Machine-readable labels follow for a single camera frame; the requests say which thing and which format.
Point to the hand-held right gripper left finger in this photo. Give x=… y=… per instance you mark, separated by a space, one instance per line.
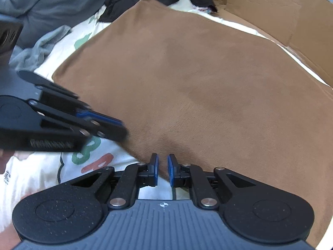
x=155 y=169

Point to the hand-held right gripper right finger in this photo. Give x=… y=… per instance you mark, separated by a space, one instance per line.
x=170 y=170

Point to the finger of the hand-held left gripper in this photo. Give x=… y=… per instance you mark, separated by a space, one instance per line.
x=104 y=127
x=52 y=86

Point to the brown printed t-shirt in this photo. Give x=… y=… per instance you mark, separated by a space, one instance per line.
x=208 y=83

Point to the cream bear-print blanket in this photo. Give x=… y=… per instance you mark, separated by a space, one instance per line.
x=33 y=177

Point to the dark grey pillow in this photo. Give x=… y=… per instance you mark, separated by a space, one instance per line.
x=52 y=0

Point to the folded cardboard sheet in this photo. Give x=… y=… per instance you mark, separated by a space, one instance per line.
x=273 y=5

